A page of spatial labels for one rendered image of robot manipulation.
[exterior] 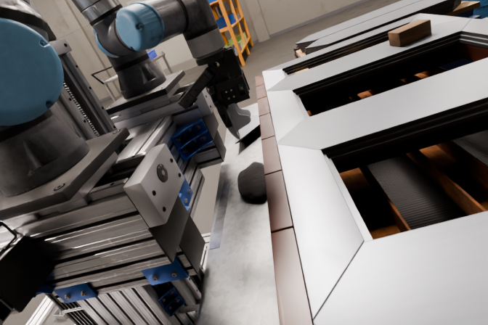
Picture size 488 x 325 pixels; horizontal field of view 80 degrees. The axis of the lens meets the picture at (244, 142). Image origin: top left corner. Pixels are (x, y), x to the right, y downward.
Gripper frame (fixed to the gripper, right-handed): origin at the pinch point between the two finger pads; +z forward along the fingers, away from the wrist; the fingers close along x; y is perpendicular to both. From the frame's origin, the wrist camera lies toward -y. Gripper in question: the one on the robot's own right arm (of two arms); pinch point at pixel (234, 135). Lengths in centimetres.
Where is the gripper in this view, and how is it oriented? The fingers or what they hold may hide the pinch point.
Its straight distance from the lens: 72.2
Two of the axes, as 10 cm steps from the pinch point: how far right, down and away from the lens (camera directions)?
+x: 0.1, -4.5, 9.0
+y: 9.4, -3.1, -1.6
